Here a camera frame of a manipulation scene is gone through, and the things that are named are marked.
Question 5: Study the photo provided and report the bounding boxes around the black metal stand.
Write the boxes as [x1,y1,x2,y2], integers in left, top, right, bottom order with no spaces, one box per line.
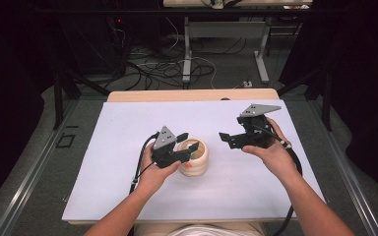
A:
[277,68,333,133]
[52,70,111,131]

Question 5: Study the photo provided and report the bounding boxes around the black computer tower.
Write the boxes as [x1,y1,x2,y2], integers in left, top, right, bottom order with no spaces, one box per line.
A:
[106,16,129,77]

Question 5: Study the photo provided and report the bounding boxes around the white table mat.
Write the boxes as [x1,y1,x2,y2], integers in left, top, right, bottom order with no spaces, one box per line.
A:
[61,99,327,222]

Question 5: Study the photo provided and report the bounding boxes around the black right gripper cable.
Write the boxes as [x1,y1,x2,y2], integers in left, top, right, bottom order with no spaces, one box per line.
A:
[249,122,304,236]

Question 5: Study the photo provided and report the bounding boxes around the black square floor socket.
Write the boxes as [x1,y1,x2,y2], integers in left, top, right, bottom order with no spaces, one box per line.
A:
[55,133,77,149]

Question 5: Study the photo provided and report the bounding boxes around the white desk with grey legs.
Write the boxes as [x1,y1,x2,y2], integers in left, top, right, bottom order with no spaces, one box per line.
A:
[162,0,314,85]

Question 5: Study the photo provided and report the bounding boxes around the white floor cable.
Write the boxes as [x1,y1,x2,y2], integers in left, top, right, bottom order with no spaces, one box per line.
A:
[176,56,219,90]

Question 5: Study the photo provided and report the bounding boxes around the person's right hand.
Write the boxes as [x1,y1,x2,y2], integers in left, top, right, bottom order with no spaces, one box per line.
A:
[241,117,302,182]

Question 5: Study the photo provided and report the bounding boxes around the light wooden table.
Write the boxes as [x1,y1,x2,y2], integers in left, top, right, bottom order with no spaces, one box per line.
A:
[68,88,281,226]

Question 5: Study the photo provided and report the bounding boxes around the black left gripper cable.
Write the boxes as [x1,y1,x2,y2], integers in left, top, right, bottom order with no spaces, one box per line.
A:
[128,131,160,196]

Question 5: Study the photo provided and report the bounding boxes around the grey floor rail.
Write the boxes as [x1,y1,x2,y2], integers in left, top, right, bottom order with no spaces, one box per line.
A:
[308,99,378,236]
[0,99,80,236]

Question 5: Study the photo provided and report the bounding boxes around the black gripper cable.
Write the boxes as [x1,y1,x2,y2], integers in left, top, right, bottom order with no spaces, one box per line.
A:
[249,122,304,236]
[128,131,160,196]

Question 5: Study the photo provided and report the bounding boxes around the person's left hand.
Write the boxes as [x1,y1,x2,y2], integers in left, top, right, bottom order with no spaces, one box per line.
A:
[137,142,182,195]

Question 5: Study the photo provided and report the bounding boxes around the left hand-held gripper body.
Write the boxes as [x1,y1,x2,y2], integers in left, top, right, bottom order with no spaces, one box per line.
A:
[150,125,182,170]

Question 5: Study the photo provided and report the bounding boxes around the person's white shirt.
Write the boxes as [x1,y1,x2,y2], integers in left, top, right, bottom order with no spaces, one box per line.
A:
[168,225,259,236]

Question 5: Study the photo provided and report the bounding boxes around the tangle of black floor cables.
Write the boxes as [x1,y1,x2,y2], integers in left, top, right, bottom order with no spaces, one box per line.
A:
[109,33,218,91]

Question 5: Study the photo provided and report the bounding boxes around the person's beige trousers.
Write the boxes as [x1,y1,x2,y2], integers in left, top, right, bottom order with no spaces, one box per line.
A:
[133,222,267,236]

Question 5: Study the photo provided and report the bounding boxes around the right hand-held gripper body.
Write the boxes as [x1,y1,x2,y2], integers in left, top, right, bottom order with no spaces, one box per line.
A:
[236,103,283,149]

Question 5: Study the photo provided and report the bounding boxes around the cream ringed pen holder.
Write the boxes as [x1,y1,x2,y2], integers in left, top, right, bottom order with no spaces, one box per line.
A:
[177,138,210,178]

